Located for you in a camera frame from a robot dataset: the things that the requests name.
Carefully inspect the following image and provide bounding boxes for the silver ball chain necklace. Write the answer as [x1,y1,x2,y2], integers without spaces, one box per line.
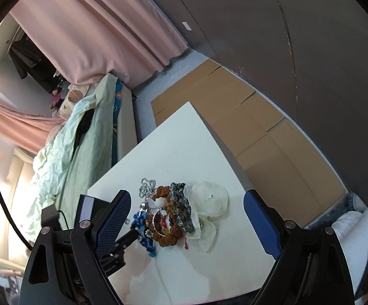
[138,177,158,212]

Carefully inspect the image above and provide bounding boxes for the large brown rudraksha bracelet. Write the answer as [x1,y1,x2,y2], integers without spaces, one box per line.
[151,185,188,249]

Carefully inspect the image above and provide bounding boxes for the sheer white organza pouch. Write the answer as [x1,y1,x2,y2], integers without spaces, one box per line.
[184,182,229,252]

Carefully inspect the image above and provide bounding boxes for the flattened brown cardboard box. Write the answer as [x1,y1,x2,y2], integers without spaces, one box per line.
[152,60,347,226]

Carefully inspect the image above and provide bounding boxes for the green bed quilt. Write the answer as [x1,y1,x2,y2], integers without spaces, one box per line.
[18,74,123,241]

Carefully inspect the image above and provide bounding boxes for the floral pillow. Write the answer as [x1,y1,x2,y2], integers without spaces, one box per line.
[51,84,89,119]

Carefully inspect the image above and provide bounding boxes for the pink side curtain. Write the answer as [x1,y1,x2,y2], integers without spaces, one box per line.
[0,99,65,154]

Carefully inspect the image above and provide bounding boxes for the dark hanging clothes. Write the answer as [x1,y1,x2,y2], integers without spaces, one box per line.
[9,39,58,94]

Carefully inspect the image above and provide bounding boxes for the white bed frame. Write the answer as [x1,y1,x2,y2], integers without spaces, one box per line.
[111,80,138,166]

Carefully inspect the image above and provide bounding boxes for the white wall socket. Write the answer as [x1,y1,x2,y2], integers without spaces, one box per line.
[182,21,192,31]

